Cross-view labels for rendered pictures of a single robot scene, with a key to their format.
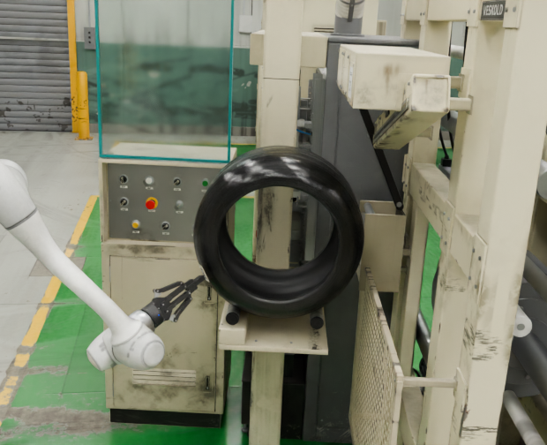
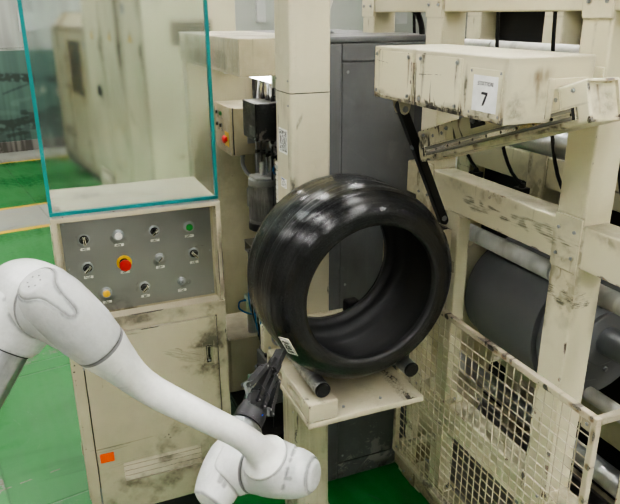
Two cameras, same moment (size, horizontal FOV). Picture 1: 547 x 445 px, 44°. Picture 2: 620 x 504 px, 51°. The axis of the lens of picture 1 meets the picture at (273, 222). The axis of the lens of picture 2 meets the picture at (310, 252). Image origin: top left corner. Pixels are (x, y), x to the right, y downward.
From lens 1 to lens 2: 0.99 m
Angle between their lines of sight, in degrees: 22
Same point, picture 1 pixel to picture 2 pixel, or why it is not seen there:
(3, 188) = (82, 310)
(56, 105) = not seen: outside the picture
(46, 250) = (143, 379)
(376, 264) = not seen: hidden behind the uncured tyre
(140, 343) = (298, 467)
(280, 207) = not seen: hidden behind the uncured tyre
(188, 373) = (191, 449)
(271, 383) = (316, 439)
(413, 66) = (562, 69)
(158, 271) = (145, 343)
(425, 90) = (597, 97)
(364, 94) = (515, 108)
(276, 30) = (303, 34)
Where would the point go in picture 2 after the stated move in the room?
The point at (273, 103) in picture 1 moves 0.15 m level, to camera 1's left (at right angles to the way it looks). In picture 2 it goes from (304, 123) to (255, 127)
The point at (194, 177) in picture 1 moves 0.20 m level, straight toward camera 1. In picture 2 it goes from (174, 222) to (195, 238)
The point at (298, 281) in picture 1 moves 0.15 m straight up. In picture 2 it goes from (355, 323) to (356, 280)
